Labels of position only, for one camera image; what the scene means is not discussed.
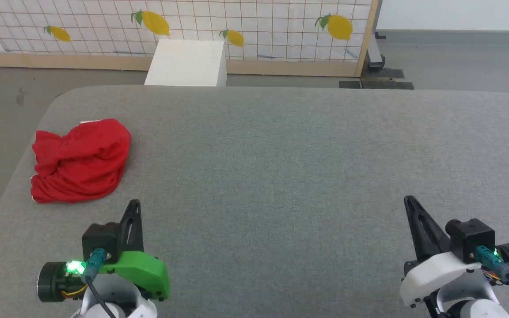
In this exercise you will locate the black floor base plates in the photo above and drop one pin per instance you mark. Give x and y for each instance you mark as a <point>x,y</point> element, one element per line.
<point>380,81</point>

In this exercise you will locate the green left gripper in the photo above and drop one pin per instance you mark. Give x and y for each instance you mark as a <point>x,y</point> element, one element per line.
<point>146,271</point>

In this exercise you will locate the grey fabric sofa seat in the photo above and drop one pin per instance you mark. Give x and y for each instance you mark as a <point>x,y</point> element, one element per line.
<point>281,176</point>

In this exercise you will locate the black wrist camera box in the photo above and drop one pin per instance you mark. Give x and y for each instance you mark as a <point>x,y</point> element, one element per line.
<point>102,240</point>
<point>471,238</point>

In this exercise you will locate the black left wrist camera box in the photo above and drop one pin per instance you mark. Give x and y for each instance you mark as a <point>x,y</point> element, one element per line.
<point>102,240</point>

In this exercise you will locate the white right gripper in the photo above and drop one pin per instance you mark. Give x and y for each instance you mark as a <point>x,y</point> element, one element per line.
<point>435,271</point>

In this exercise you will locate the white rectangular box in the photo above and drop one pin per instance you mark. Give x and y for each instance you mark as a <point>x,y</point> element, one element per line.
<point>188,64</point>

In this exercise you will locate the lemon print partition screen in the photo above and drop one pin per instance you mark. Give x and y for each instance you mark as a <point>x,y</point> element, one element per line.
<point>259,22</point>

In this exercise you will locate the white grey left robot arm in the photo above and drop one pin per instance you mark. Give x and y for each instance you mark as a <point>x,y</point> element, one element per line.
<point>113,296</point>

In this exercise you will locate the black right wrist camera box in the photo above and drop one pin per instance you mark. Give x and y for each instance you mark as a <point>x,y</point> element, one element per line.
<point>471,238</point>

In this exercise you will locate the red basketball shorts white stripes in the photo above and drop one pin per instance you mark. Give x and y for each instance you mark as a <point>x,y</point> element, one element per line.
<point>82,163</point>

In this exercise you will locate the grey metal post foot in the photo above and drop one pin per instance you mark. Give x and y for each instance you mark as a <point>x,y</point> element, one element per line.
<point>376,55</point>

